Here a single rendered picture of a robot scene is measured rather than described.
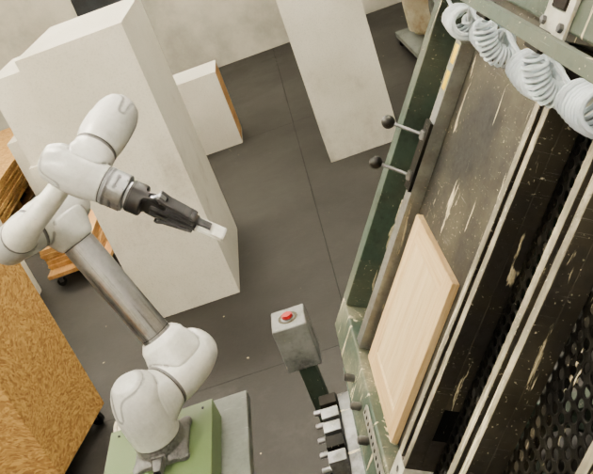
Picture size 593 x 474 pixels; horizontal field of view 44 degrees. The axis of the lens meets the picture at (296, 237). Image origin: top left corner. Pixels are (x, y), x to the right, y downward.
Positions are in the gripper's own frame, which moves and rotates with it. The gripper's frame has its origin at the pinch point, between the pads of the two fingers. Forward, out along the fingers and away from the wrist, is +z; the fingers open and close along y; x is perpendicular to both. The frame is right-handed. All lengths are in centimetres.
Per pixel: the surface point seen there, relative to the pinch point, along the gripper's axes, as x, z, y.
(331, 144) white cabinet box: 259, 37, -330
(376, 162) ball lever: 45, 33, -15
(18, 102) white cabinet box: 199, -198, -357
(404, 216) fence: 36, 46, -21
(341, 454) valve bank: -25, 57, -54
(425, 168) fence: 46, 45, -9
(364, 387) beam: -6, 56, -45
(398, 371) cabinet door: -5, 59, -27
